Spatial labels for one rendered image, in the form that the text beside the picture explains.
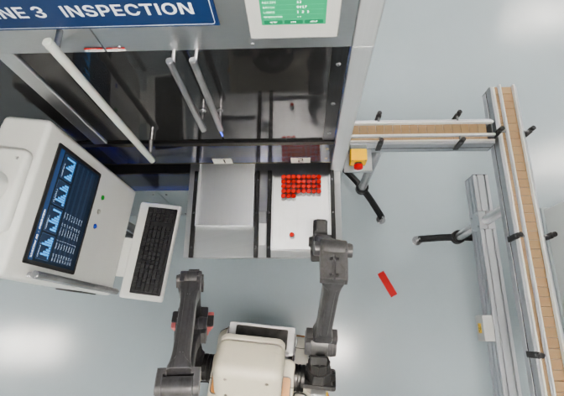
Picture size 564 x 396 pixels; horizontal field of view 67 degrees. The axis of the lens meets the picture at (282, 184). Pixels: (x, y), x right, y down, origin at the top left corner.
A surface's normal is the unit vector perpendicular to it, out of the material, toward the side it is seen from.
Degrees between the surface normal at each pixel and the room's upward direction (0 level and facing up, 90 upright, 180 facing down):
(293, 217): 0
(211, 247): 0
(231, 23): 90
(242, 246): 0
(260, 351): 43
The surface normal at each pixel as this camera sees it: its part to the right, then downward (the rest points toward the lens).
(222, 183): -0.04, -0.32
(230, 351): 0.04, -0.88
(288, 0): 0.00, 0.95
